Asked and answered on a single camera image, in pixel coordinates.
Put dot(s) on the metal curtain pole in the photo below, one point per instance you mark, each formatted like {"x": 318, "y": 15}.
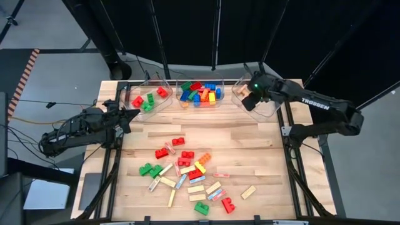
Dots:
{"x": 215, "y": 47}
{"x": 270, "y": 47}
{"x": 338, "y": 47}
{"x": 160, "y": 47}

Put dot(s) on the medium orange plastic block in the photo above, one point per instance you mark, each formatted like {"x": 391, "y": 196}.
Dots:
{"x": 204, "y": 95}
{"x": 204, "y": 158}

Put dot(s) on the medium yellow plastic block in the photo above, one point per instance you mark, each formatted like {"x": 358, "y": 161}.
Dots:
{"x": 200, "y": 167}
{"x": 212, "y": 98}

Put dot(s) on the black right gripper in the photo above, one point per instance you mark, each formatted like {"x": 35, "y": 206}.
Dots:
{"x": 264, "y": 87}

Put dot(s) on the medium red plastic block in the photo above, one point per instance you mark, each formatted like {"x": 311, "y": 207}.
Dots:
{"x": 196, "y": 86}

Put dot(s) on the clear plastic bin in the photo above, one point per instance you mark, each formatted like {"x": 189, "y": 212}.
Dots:
{"x": 265, "y": 114}
{"x": 221, "y": 103}
{"x": 162, "y": 107}

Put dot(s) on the black floor stand column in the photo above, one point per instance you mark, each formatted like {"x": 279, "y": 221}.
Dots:
{"x": 120, "y": 70}

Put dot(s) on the black mat with hazard stripes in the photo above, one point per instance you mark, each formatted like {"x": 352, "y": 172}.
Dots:
{"x": 15, "y": 68}

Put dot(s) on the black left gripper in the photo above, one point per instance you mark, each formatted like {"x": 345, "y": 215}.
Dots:
{"x": 114, "y": 114}

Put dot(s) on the medium blue plastic block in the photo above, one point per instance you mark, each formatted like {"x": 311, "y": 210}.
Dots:
{"x": 218, "y": 92}
{"x": 210, "y": 86}
{"x": 184, "y": 95}
{"x": 196, "y": 100}

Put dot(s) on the large green plastic block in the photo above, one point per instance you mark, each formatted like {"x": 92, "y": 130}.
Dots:
{"x": 201, "y": 208}
{"x": 147, "y": 107}
{"x": 145, "y": 169}
{"x": 150, "y": 98}
{"x": 156, "y": 171}

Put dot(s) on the grey flat panel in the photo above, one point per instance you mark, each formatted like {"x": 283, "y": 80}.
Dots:
{"x": 90, "y": 190}

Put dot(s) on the white flat sheet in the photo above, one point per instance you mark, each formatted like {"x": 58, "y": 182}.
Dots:
{"x": 47, "y": 193}

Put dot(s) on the black floor bar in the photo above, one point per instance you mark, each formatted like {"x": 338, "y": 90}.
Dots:
{"x": 62, "y": 50}

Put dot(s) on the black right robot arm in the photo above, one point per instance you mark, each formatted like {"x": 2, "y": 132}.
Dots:
{"x": 328, "y": 107}

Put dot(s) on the wooden block red label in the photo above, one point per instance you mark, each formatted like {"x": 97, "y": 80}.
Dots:
{"x": 219, "y": 195}

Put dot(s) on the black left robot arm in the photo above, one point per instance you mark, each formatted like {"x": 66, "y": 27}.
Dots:
{"x": 78, "y": 131}

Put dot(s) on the medium green plastic block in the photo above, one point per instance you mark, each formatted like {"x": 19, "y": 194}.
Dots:
{"x": 186, "y": 86}
{"x": 192, "y": 95}

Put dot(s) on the black metal bar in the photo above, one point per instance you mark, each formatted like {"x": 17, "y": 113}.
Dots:
{"x": 378, "y": 95}

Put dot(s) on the printed wooden block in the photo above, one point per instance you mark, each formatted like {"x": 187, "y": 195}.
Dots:
{"x": 197, "y": 197}

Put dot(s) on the black curtain panel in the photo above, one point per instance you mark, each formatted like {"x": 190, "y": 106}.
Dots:
{"x": 375, "y": 47}
{"x": 134, "y": 25}
{"x": 187, "y": 31}
{"x": 243, "y": 31}
{"x": 312, "y": 31}

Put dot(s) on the black tripod stand leg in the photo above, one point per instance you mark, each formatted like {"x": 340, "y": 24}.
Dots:
{"x": 12, "y": 21}

